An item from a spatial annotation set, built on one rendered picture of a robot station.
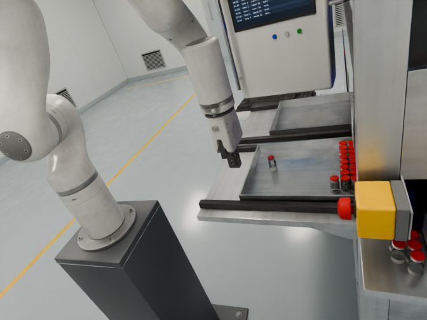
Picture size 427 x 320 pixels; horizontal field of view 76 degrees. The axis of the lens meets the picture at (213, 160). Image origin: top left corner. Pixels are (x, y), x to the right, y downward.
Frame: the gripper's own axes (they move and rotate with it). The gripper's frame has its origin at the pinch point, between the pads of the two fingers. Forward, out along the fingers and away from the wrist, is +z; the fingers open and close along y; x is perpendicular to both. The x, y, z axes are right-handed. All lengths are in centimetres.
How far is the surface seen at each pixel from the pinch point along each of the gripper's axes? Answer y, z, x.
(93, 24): 510, -54, 491
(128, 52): 543, 27, 456
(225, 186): 1.2, 10.4, 6.0
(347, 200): -18.5, -3.1, -27.4
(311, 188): 0.4, 10.2, -18.9
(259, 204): -8.0, 8.4, -7.1
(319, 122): 37.1, 10.2, -19.4
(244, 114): 68, 18, 19
